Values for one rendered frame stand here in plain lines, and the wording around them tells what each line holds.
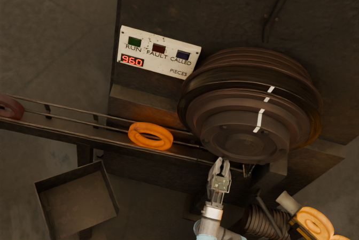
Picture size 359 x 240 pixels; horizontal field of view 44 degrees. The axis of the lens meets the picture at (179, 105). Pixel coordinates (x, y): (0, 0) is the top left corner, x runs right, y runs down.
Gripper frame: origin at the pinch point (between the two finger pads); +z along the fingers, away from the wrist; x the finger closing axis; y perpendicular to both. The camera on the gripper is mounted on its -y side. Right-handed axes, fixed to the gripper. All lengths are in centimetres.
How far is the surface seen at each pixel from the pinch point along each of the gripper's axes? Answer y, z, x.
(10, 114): -14, -3, 89
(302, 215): 0.5, -14.8, -35.9
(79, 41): -98, 59, 87
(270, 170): 5.2, -1.3, -18.3
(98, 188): -7, -24, 45
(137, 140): -6.0, -1.8, 35.4
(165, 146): -3.3, -1.3, 23.8
